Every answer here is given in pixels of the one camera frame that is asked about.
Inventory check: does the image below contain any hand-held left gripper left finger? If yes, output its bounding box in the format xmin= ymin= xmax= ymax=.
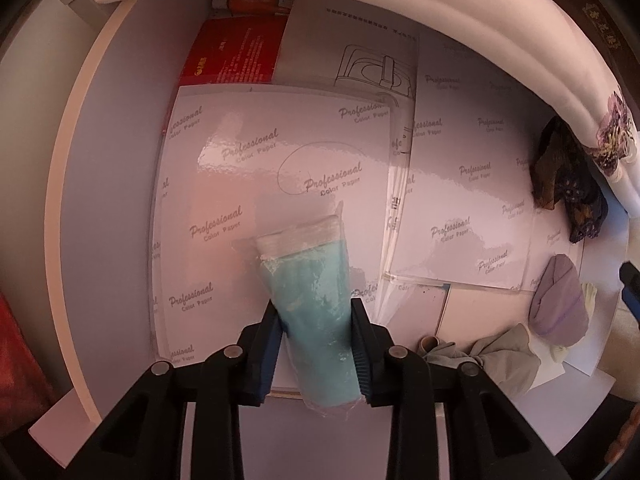
xmin=65 ymin=301 xmax=285 ymax=480

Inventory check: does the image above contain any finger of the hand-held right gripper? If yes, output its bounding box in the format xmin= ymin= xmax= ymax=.
xmin=618 ymin=260 xmax=640 ymax=322

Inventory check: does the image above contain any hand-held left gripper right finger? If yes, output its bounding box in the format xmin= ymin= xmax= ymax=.
xmin=350 ymin=298 xmax=576 ymax=480

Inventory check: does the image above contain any teal sock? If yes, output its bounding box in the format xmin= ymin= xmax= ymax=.
xmin=255 ymin=201 xmax=366 ymax=416

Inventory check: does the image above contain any grey-green knit sock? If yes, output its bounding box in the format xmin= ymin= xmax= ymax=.
xmin=422 ymin=324 xmax=542 ymax=406

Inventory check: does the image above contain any cream sock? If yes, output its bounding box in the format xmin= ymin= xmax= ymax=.
xmin=550 ymin=281 xmax=601 ymax=367

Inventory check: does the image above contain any purple sock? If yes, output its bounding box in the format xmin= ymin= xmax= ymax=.
xmin=529 ymin=254 xmax=590 ymax=346

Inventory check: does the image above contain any small white card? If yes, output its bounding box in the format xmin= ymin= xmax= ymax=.
xmin=390 ymin=282 xmax=452 ymax=343

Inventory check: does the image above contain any dark patterned cloth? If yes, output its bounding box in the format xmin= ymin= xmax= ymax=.
xmin=529 ymin=115 xmax=610 ymax=245

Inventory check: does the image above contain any red blanket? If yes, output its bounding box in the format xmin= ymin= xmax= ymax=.
xmin=0 ymin=287 xmax=56 ymax=426

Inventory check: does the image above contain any white manual with line drawing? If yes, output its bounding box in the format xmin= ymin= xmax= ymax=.
xmin=272 ymin=0 xmax=420 ymax=111

